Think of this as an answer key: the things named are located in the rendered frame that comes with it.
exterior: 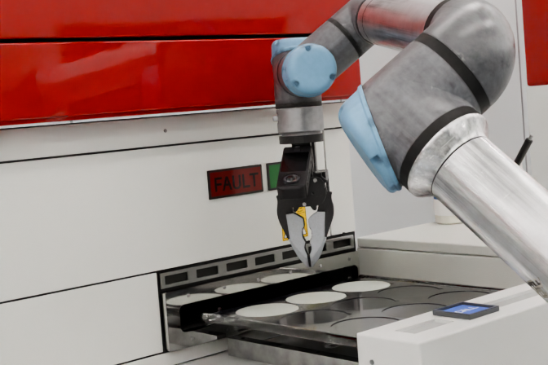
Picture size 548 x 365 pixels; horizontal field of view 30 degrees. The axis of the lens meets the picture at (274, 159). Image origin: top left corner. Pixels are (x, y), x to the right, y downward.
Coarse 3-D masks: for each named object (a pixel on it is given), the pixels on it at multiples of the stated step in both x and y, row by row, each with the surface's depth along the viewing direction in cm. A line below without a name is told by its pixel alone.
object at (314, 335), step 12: (204, 312) 163; (228, 324) 157; (240, 324) 155; (252, 324) 153; (264, 324) 151; (300, 336) 145; (312, 336) 143; (324, 336) 141; (336, 336) 140; (348, 336) 138
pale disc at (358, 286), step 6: (354, 282) 181; (360, 282) 180; (366, 282) 180; (372, 282) 180; (378, 282) 179; (384, 282) 179; (336, 288) 176; (342, 288) 176; (348, 288) 175; (354, 288) 175; (360, 288) 174; (366, 288) 174; (372, 288) 173; (378, 288) 173
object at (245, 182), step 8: (248, 168) 174; (256, 168) 175; (216, 176) 169; (224, 176) 170; (232, 176) 172; (240, 176) 173; (248, 176) 174; (256, 176) 175; (216, 184) 169; (224, 184) 170; (232, 184) 172; (240, 184) 173; (248, 184) 174; (256, 184) 175; (216, 192) 169; (224, 192) 170; (232, 192) 172; (240, 192) 173
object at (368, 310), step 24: (312, 288) 178; (384, 288) 172; (408, 288) 171; (432, 288) 170; (456, 288) 167; (216, 312) 163; (312, 312) 158; (336, 312) 157; (360, 312) 155; (384, 312) 154; (408, 312) 153
